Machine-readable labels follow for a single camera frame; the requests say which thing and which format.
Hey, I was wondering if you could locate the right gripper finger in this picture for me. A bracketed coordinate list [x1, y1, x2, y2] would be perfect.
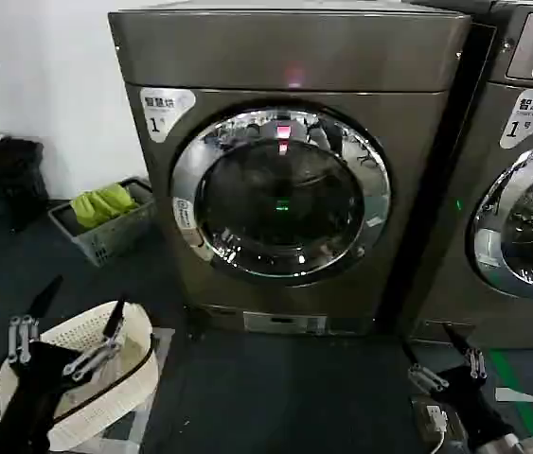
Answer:
[400, 339, 443, 394]
[441, 323, 487, 380]

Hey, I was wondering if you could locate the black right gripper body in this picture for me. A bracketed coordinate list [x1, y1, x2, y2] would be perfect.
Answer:
[435, 364, 516, 446]

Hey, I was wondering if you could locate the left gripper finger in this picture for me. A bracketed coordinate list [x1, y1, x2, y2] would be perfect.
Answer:
[61, 296, 128, 382]
[8, 275, 64, 365]

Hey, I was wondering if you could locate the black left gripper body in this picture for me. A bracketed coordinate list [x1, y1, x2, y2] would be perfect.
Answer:
[0, 339, 88, 454]

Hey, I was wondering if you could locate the white floor power socket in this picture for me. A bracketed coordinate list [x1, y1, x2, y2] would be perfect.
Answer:
[411, 395, 462, 435]

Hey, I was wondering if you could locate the white tape scrap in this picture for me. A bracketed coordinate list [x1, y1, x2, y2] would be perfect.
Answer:
[494, 386, 533, 404]

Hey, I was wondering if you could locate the white perforated laundry basket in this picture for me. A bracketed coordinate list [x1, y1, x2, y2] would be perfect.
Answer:
[0, 302, 160, 452]

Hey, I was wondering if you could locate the grey plastic crate basket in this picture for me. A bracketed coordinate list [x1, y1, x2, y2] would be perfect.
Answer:
[47, 176, 159, 268]

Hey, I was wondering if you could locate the green cloth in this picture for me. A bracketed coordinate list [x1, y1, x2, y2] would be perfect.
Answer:
[70, 183, 140, 227]

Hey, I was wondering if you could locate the black plastic crate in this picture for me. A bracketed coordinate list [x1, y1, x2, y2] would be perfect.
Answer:
[0, 135, 50, 234]

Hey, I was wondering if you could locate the round glass washer door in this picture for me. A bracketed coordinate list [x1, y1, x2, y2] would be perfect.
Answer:
[466, 126, 533, 302]

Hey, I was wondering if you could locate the grey front-load washing machine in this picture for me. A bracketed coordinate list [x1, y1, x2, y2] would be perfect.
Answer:
[406, 0, 533, 350]

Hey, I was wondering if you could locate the round glass dryer door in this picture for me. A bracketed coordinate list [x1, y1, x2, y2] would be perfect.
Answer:
[168, 105, 393, 288]

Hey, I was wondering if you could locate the grey front-load dryer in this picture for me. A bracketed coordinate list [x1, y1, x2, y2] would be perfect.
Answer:
[107, 8, 474, 338]

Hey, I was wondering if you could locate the white power cable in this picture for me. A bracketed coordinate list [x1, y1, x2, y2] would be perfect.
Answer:
[431, 423, 448, 454]

